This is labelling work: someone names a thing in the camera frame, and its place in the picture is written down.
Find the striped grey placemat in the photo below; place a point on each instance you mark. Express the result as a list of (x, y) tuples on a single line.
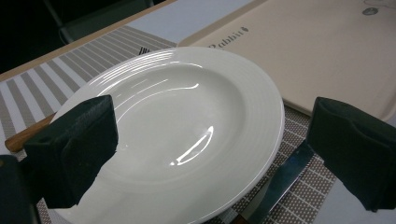
[(37, 90)]

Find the wooden board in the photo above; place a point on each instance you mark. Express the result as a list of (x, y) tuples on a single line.
[(62, 49)]

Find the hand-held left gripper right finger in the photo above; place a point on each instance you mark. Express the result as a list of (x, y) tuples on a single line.
[(358, 149)]

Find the white ribbed plate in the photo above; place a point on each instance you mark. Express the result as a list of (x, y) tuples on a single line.
[(174, 118)]

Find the beige tray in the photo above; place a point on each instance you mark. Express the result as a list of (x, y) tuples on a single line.
[(311, 56)]

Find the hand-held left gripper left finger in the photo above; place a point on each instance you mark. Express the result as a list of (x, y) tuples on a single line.
[(77, 146)]

